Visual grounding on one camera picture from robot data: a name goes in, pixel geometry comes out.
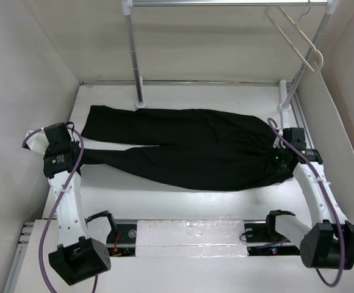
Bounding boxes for black trousers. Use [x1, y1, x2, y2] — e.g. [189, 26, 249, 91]
[82, 106, 292, 192]

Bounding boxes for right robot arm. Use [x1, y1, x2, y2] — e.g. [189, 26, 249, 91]
[264, 128, 354, 270]

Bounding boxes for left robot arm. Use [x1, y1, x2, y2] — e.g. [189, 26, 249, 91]
[43, 123, 119, 286]

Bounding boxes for cream clothes hanger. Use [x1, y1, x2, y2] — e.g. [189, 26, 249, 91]
[267, 0, 326, 73]

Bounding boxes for metal clothes rack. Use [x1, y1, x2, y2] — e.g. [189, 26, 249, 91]
[120, 1, 339, 113]

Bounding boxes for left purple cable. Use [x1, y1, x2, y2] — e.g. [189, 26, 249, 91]
[21, 128, 100, 293]

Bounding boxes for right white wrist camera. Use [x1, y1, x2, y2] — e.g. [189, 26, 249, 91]
[273, 134, 287, 149]

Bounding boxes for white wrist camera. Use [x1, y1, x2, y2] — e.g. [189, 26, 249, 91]
[273, 134, 287, 149]
[21, 128, 48, 154]

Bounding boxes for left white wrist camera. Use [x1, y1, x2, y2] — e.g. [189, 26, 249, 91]
[21, 128, 48, 154]

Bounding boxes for right aluminium side rail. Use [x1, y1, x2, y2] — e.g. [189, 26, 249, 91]
[291, 93, 314, 148]

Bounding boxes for aluminium side rail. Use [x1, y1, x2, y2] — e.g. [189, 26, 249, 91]
[291, 93, 314, 148]
[4, 222, 34, 293]

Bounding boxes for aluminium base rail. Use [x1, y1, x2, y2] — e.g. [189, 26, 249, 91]
[107, 219, 300, 258]

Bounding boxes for left aluminium side rail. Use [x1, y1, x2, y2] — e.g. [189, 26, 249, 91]
[4, 222, 34, 293]

